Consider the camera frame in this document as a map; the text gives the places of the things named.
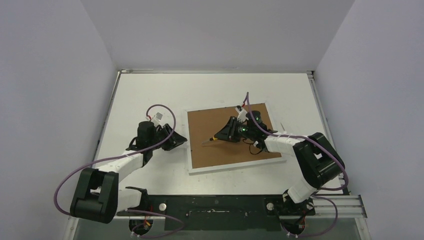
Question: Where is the yellow handle screwdriver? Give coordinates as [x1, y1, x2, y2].
[201, 137, 218, 146]

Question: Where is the white picture frame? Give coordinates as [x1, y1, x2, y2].
[185, 106, 287, 175]

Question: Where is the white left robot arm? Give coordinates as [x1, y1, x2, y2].
[69, 121, 187, 224]

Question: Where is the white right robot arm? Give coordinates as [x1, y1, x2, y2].
[211, 110, 346, 215]

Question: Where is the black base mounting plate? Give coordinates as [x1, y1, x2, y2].
[117, 194, 316, 231]

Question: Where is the aluminium table front rail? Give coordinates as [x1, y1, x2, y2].
[68, 195, 368, 220]

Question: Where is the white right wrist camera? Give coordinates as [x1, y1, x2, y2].
[235, 105, 248, 123]

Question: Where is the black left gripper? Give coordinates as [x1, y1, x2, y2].
[149, 124, 187, 151]

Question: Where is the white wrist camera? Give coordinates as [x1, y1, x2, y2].
[235, 105, 248, 123]
[145, 112, 163, 127]

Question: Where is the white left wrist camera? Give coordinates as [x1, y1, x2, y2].
[145, 112, 163, 127]

